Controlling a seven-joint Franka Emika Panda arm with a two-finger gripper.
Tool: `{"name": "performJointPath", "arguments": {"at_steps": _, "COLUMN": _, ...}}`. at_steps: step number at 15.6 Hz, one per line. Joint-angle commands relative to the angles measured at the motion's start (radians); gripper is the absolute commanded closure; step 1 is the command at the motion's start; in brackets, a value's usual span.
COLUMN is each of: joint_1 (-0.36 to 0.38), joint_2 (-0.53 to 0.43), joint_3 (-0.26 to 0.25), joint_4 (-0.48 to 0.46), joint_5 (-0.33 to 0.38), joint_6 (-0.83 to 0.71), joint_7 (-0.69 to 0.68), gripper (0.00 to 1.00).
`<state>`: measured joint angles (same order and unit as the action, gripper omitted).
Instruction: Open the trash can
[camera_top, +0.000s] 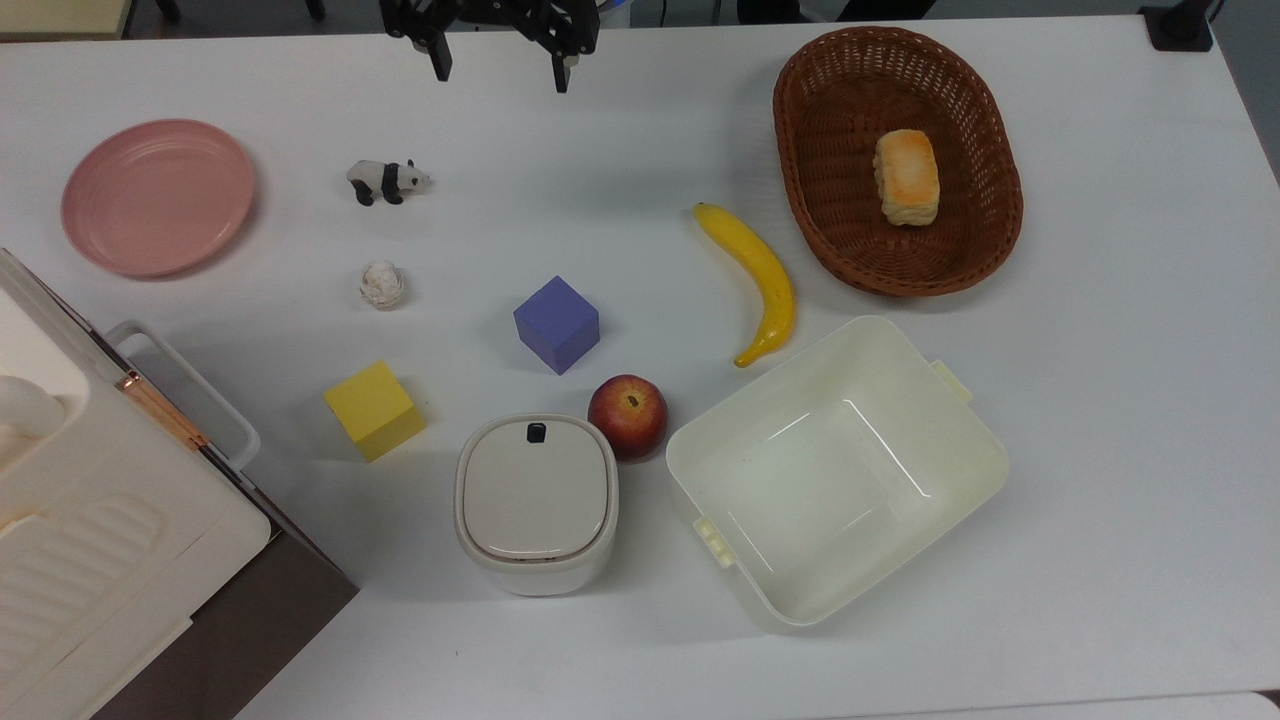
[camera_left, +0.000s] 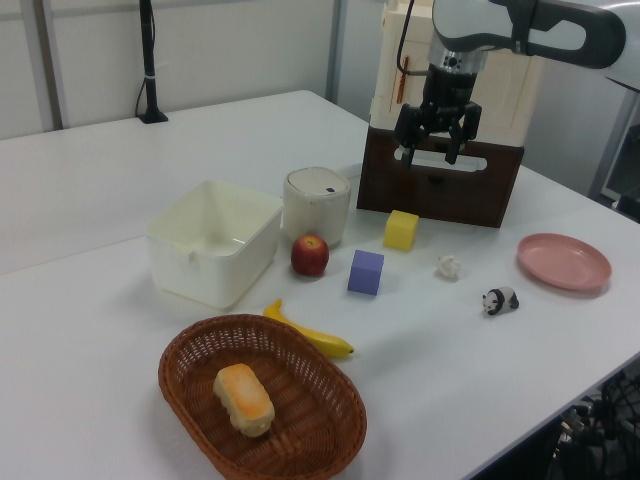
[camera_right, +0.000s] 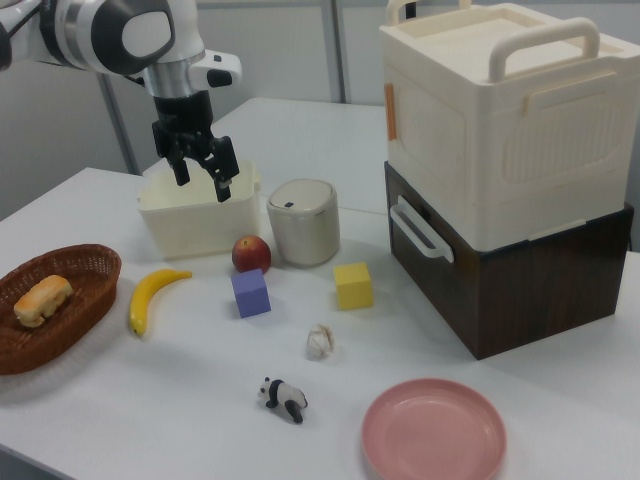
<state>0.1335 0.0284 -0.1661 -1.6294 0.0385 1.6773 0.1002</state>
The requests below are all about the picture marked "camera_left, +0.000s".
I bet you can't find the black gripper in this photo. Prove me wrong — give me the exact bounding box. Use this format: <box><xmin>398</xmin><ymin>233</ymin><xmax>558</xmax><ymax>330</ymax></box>
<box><xmin>393</xmin><ymin>67</ymin><xmax>484</xmax><ymax>169</ymax></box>

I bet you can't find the small white lidded trash can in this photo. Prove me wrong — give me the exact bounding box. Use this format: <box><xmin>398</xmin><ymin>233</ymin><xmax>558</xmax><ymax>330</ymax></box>
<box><xmin>282</xmin><ymin>167</ymin><xmax>352</xmax><ymax>249</ymax></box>

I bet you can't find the cream open plastic bin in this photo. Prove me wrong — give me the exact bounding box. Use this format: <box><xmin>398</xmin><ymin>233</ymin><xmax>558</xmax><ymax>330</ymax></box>
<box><xmin>145</xmin><ymin>179</ymin><xmax>285</xmax><ymax>310</ymax></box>

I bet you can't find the dark brown wooden drawer box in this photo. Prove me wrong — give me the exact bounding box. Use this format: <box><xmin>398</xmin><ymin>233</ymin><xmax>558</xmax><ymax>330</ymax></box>
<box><xmin>356</xmin><ymin>123</ymin><xmax>525</xmax><ymax>229</ymax></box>

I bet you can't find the yellow cube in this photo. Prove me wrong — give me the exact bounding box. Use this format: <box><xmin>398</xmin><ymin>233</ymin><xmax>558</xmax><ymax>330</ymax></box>
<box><xmin>383</xmin><ymin>209</ymin><xmax>420</xmax><ymax>251</ymax></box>

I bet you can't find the purple cube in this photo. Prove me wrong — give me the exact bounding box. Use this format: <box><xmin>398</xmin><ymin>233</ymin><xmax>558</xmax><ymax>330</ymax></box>
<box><xmin>347</xmin><ymin>249</ymin><xmax>386</xmax><ymax>296</ymax></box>

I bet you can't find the pink plate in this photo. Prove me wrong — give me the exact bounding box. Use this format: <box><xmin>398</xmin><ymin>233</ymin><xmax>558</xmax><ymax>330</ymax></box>
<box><xmin>517</xmin><ymin>232</ymin><xmax>613</xmax><ymax>293</ymax></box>

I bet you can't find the red apple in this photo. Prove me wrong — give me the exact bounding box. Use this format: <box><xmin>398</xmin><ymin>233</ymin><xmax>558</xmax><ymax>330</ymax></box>
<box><xmin>290</xmin><ymin>233</ymin><xmax>330</xmax><ymax>277</ymax></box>

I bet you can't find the panda figurine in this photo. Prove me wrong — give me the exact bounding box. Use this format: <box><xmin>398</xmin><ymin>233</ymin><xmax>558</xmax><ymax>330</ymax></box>
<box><xmin>482</xmin><ymin>286</ymin><xmax>520</xmax><ymax>318</ymax></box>

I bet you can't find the yellow banana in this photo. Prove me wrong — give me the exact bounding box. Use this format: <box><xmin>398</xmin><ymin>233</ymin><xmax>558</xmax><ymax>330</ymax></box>
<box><xmin>263</xmin><ymin>298</ymin><xmax>355</xmax><ymax>359</ymax></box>

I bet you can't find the brown wicker basket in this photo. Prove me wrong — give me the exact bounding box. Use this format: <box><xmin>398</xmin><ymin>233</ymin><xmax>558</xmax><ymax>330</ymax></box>
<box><xmin>158</xmin><ymin>313</ymin><xmax>368</xmax><ymax>480</ymax></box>

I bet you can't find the toasted bread loaf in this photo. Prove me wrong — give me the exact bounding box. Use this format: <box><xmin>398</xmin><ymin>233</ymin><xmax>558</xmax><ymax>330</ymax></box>
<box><xmin>213</xmin><ymin>363</ymin><xmax>276</xmax><ymax>439</ymax></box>

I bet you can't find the white drawer handle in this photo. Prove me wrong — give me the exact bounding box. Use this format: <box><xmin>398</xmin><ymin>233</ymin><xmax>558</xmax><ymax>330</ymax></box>
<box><xmin>393</xmin><ymin>144</ymin><xmax>489</xmax><ymax>174</ymax></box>

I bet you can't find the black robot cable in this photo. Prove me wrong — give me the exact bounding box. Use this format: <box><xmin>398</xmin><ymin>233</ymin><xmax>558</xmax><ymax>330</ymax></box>
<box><xmin>397</xmin><ymin>0</ymin><xmax>431</xmax><ymax>77</ymax></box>

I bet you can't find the black camera stand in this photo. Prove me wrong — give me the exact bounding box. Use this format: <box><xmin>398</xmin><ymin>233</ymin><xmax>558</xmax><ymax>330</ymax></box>
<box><xmin>135</xmin><ymin>0</ymin><xmax>170</xmax><ymax>125</ymax></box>

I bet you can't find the black cable bundle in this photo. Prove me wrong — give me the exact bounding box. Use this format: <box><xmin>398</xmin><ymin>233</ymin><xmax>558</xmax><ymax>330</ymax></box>
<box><xmin>549</xmin><ymin>369</ymin><xmax>640</xmax><ymax>480</ymax></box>

